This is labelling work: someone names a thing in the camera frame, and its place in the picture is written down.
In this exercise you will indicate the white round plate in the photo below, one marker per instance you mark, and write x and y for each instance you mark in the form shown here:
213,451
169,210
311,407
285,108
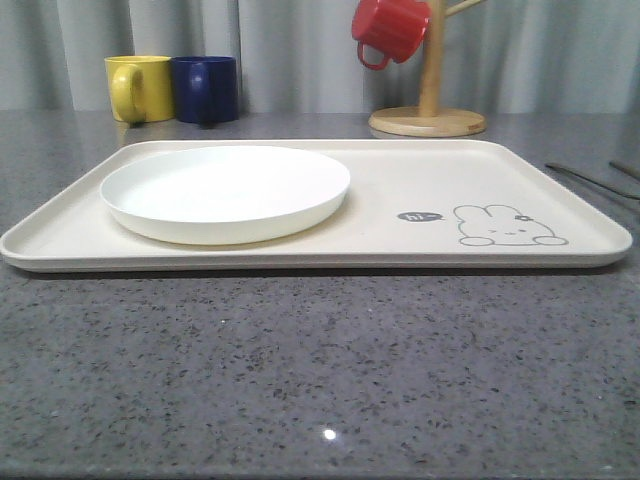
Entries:
226,195

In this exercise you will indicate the silver metal fork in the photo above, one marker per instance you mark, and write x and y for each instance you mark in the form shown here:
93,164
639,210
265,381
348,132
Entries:
608,187

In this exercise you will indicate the beige rabbit serving tray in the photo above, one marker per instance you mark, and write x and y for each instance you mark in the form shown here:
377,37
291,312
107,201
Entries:
411,203

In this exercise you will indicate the wooden mug tree stand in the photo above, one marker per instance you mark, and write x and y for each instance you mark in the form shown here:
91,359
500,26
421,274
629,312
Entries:
428,118

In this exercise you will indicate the grey curtain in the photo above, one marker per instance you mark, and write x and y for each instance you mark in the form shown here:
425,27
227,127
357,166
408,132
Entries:
500,56

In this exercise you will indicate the dark blue mug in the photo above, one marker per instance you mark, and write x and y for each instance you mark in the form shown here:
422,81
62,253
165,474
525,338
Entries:
205,89

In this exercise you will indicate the red mug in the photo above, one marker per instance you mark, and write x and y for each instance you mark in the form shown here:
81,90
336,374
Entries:
389,30

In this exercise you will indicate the yellow mug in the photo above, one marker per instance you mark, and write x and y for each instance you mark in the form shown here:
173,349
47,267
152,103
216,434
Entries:
140,88

